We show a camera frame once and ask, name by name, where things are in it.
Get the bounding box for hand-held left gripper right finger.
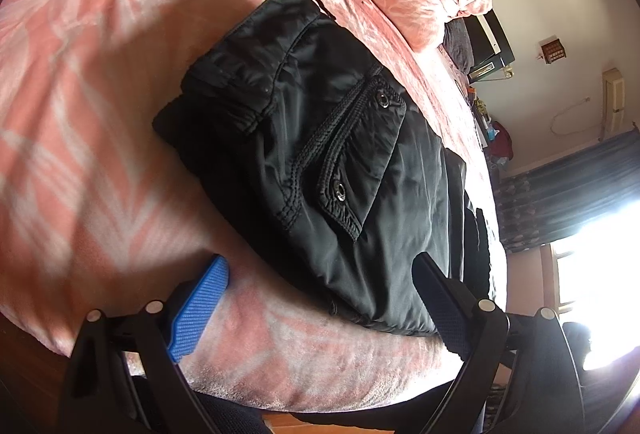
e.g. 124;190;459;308
412;253;586;434

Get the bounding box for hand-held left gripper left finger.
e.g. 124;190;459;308
60;254;231;434

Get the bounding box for black quilted pants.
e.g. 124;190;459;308
152;0;501;339

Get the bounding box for dark patterned curtain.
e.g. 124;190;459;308
497;129;640;255

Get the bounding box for window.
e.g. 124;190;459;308
550;194;640;370

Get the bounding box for red clothes pile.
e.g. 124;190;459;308
492;121;516;165

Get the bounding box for cluttered dark nightstand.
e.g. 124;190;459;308
467;84;495;149

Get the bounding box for bed with pink floral sheet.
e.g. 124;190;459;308
0;0;508;415

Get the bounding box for dark wooden headboard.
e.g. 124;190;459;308
467;8;516;82

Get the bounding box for grey pillow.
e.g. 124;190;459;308
442;16;476;74

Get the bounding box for cream air conditioner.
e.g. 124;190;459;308
600;68;629;135

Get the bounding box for white wall cord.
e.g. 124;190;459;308
550;98;606;135

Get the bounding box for wooden wall lamp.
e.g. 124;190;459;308
539;38;566;63

